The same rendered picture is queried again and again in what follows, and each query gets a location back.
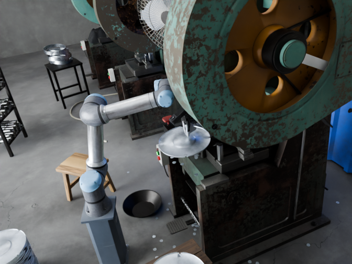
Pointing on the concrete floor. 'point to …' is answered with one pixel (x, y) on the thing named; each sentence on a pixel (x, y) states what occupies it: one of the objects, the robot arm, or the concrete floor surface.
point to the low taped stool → (76, 165)
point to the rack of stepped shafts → (8, 126)
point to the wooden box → (193, 249)
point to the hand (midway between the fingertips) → (186, 134)
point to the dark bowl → (142, 203)
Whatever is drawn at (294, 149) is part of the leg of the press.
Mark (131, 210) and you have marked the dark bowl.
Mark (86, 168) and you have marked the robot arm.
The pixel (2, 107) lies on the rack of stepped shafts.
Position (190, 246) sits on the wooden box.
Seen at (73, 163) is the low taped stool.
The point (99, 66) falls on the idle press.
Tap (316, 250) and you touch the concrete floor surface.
